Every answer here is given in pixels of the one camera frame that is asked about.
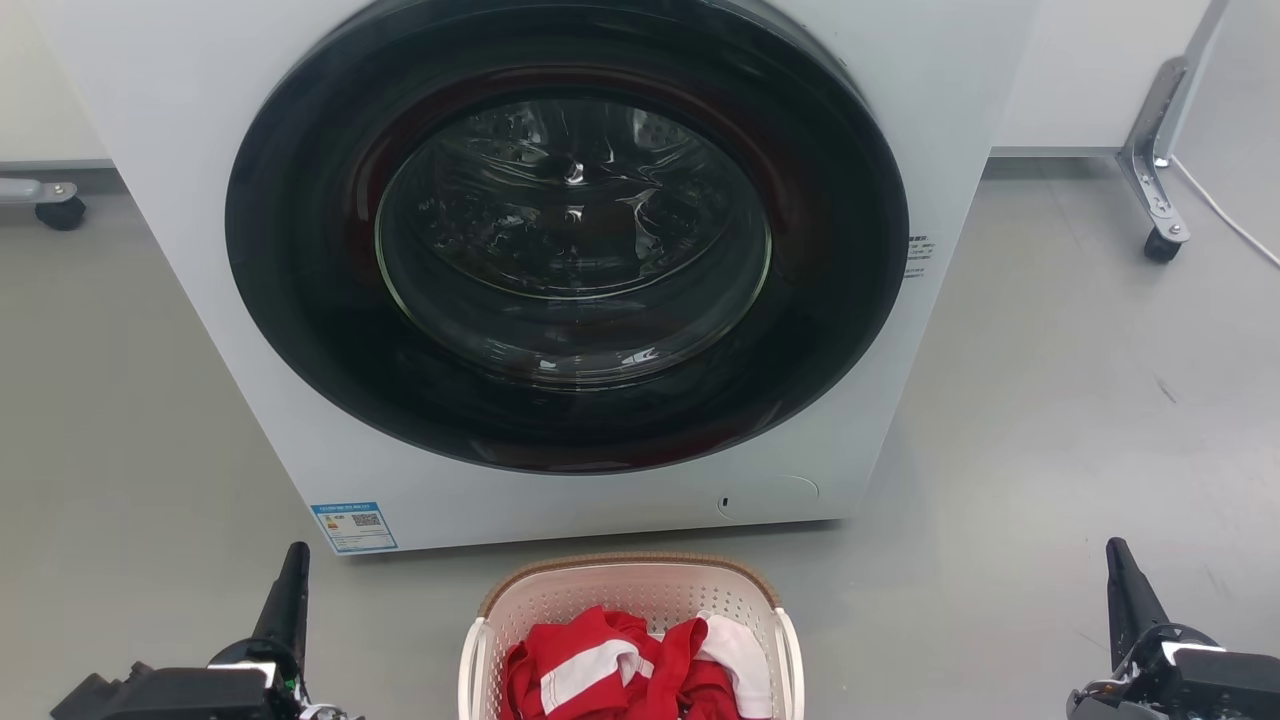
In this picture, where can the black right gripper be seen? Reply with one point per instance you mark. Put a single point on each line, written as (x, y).
(1210, 690)

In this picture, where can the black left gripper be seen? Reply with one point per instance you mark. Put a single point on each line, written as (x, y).
(190, 695)

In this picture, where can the white perforated laundry basket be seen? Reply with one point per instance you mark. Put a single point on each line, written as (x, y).
(600, 588)

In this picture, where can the blue energy label sticker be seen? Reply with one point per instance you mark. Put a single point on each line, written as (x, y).
(353, 527)

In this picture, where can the red garment with white stripe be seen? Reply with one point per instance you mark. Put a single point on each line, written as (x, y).
(530, 665)

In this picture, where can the white front-load washing machine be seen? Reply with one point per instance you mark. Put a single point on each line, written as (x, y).
(550, 505)

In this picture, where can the round black washer door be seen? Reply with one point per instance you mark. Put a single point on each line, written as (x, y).
(300, 250)

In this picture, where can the small black caster wheel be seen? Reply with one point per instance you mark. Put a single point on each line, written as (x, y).
(1162, 246)

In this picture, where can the large black caster wheel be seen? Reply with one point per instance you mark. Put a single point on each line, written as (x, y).
(61, 213)

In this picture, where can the long grey metal stand leg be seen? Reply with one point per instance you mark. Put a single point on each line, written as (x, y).
(1150, 150)

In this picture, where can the short grey metal leg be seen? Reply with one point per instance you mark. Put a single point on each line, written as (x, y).
(25, 190)

